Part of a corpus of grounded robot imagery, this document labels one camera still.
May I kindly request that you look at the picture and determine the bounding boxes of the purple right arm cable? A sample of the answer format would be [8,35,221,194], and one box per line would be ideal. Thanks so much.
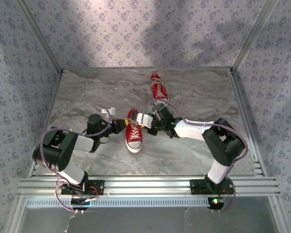
[144,99,247,213]

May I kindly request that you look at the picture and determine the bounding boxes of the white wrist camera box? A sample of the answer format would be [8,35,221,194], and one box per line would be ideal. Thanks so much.
[100,106,117,119]
[136,113,154,129]

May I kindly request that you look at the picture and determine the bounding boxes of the red canvas sneaker white laces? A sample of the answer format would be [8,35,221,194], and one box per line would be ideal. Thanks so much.
[149,71,169,105]
[125,108,144,153]

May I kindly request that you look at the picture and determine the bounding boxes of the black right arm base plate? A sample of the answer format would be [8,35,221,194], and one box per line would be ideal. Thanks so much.
[189,179,235,195]

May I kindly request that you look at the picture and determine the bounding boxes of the aluminium frame post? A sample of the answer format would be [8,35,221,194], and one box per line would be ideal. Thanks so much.
[231,0,281,72]
[16,0,64,75]

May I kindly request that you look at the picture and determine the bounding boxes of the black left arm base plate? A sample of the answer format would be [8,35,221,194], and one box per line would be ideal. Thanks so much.
[60,179,105,196]

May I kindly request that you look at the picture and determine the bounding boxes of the white slotted cable duct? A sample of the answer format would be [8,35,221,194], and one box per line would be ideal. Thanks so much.
[25,197,210,209]

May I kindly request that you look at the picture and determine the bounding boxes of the white dangling string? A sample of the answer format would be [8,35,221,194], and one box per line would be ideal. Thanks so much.
[63,213,75,233]

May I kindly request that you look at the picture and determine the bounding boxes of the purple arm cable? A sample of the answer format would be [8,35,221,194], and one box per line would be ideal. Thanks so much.
[144,99,247,213]
[40,103,112,214]

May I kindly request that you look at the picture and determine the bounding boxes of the aluminium side rail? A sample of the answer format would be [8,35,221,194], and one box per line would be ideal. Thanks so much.
[229,67,267,177]
[29,70,64,177]

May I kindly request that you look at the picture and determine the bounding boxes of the red power wire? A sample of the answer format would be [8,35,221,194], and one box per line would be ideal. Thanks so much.
[217,186,230,197]
[88,186,99,200]

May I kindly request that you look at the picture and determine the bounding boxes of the grey sheet metal panel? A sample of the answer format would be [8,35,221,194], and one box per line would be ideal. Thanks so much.
[16,206,279,233]

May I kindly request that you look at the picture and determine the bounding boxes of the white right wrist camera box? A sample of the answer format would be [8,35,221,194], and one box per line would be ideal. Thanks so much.
[136,113,154,129]

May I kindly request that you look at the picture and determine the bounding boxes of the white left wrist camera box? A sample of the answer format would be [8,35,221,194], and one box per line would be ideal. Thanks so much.
[100,106,117,119]

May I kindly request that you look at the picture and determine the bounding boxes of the aluminium mounting rail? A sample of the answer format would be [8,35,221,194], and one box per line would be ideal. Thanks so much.
[14,175,282,198]

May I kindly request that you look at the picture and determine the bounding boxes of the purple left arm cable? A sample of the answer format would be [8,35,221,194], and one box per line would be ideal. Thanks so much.
[40,103,112,214]

